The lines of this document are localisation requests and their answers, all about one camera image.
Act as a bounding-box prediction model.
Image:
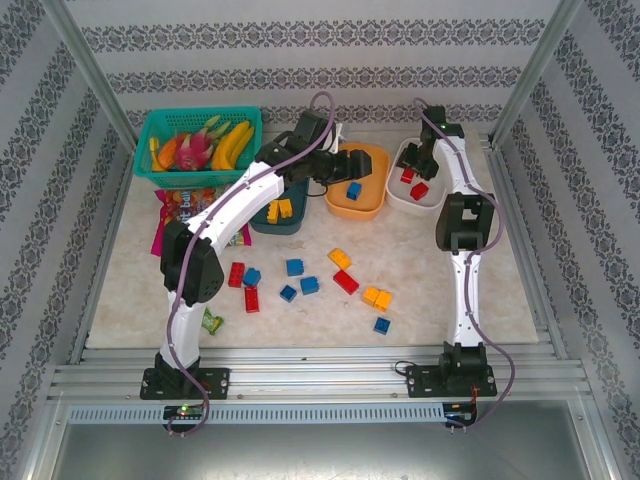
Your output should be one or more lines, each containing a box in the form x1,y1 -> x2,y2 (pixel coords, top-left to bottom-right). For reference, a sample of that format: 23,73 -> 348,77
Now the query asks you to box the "orange plastic container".
323,142 -> 392,223

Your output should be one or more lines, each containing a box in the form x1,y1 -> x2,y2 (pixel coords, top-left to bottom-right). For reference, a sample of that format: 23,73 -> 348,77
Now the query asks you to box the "white plastic container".
384,137 -> 455,214

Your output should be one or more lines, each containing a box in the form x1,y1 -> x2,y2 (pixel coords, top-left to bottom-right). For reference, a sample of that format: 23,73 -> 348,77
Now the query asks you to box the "dark teal plastic container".
248,172 -> 312,235

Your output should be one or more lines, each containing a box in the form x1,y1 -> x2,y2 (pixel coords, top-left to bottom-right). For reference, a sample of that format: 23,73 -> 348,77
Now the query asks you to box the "yellow toy banana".
225,121 -> 257,169
211,127 -> 245,172

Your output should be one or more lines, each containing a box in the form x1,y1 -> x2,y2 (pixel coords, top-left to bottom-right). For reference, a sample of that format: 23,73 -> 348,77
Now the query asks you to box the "pink toy dragon fruit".
172,115 -> 232,172

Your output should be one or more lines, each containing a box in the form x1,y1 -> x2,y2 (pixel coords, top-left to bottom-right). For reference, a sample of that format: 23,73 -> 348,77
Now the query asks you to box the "colourful candy bag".
151,185 -> 254,256

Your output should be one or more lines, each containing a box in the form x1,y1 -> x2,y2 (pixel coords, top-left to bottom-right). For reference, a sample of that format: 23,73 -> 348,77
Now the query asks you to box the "orange toy carrot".
158,136 -> 179,169

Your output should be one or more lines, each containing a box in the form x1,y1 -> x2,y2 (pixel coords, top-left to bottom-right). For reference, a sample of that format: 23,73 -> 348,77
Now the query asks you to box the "small yellow toy vegetable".
148,138 -> 167,173

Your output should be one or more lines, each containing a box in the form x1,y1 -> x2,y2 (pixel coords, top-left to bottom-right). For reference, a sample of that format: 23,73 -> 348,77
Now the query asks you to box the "teal plastic basket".
132,105 -> 264,187

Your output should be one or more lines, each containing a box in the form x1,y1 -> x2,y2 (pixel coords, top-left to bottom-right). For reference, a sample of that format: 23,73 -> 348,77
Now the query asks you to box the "green crumpled wrapper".
199,307 -> 225,335

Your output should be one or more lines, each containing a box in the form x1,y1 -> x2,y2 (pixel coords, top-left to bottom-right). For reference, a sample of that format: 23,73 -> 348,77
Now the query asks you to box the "small circuit board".
444,402 -> 479,426
163,404 -> 206,420

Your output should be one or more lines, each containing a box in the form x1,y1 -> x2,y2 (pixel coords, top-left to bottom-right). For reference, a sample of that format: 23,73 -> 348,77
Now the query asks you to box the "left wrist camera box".
327,122 -> 352,151

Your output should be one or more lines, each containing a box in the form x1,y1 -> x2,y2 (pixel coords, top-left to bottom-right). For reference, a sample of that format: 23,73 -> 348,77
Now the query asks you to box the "aluminium side rail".
69,144 -> 139,366
482,132 -> 569,359

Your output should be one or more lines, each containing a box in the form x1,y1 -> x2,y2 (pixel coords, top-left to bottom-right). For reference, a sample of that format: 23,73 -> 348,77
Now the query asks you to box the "aluminium frame post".
491,0 -> 585,147
39,0 -> 140,146

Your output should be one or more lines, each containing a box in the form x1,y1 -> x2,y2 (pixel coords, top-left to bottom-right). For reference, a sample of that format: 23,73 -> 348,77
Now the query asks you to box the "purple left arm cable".
164,92 -> 337,437

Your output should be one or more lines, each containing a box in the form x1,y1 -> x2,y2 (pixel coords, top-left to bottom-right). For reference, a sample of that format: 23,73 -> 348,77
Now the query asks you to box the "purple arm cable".
164,92 -> 337,437
412,97 -> 517,432

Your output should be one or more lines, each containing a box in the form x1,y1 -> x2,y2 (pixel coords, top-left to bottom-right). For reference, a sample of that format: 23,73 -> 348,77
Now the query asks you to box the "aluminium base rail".
47,344 -> 586,406

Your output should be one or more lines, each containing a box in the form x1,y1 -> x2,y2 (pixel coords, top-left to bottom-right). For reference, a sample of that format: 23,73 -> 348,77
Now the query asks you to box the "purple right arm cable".
412,97 -> 517,432

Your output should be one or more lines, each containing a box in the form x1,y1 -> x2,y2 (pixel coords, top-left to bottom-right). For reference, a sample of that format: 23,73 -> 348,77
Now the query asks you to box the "slotted grey cable duct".
67,404 -> 446,425

